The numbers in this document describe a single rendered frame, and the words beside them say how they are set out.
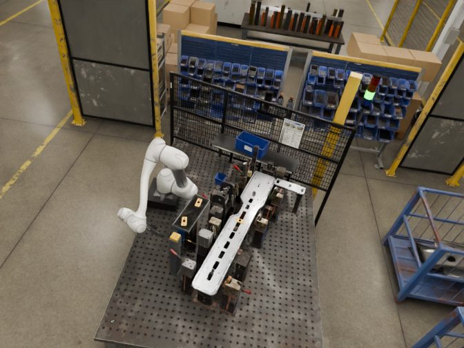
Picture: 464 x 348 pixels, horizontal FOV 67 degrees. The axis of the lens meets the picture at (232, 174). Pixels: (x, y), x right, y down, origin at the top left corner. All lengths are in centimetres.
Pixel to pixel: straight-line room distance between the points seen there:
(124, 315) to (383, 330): 247
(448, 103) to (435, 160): 94
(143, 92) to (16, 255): 250
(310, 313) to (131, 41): 365
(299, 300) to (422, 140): 321
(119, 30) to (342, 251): 374
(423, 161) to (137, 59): 417
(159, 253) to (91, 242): 122
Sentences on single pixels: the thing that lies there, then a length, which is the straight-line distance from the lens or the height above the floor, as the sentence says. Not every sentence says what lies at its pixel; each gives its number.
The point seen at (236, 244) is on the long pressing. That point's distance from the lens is 282.
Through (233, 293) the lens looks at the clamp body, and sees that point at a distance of 260.
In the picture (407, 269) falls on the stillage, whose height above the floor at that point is 17.
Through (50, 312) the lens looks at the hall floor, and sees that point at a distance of 382.
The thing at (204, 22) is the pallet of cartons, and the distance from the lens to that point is 730.
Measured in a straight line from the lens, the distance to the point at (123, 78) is 508.
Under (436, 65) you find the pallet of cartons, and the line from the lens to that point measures 608.
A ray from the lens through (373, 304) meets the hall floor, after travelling 413.
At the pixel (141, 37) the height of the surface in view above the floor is 147.
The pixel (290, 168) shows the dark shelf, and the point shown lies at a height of 103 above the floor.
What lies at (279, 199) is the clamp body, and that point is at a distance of 319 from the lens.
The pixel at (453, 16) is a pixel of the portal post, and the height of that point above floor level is 172.
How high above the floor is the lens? 326
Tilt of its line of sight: 42 degrees down
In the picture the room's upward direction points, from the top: 9 degrees clockwise
